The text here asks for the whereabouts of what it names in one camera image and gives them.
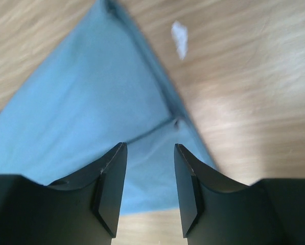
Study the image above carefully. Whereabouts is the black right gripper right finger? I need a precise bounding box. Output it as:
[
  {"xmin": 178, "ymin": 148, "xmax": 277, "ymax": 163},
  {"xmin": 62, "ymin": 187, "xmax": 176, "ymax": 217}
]
[{"xmin": 174, "ymin": 144, "xmax": 305, "ymax": 244}]

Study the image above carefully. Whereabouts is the blue grey t shirt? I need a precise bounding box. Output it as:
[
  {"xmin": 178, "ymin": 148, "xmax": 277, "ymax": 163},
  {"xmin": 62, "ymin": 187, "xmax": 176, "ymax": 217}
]
[{"xmin": 0, "ymin": 1, "xmax": 214, "ymax": 215}]

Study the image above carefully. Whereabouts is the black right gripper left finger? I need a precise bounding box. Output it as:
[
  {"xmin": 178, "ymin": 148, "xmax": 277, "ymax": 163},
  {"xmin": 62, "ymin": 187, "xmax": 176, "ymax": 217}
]
[{"xmin": 0, "ymin": 143, "xmax": 127, "ymax": 244}]

